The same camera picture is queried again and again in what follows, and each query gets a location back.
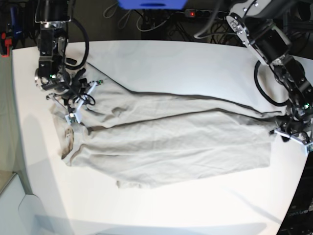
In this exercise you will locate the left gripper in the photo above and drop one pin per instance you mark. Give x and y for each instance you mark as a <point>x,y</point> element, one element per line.
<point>289,128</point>

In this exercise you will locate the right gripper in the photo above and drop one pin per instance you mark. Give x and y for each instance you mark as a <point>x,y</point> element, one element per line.
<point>77,95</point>

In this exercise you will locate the beige t-shirt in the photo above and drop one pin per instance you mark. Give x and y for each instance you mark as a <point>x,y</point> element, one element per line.
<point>153,140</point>

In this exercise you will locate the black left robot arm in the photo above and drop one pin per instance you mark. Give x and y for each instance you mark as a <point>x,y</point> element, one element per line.
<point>252,22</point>

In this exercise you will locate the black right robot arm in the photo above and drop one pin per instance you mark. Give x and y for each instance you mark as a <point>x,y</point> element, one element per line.
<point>57,74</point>

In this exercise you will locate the red black clamp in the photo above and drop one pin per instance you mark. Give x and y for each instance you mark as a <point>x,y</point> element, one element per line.
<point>5,43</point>

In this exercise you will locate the blue plastic box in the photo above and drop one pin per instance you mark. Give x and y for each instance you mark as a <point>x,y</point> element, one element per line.
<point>152,4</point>

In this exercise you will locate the white cabinet corner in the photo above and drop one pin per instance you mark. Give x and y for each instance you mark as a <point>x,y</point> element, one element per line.
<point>24,214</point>

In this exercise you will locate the black power strip red light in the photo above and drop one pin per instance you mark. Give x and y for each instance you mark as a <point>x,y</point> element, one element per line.
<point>204,14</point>

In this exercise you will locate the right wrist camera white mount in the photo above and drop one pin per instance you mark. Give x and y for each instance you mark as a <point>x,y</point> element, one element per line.
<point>74,114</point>

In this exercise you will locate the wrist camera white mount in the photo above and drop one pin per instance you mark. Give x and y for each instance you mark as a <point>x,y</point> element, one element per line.
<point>74,114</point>
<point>308,148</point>

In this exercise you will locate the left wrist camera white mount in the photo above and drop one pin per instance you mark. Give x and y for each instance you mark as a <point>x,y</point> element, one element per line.
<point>308,148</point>

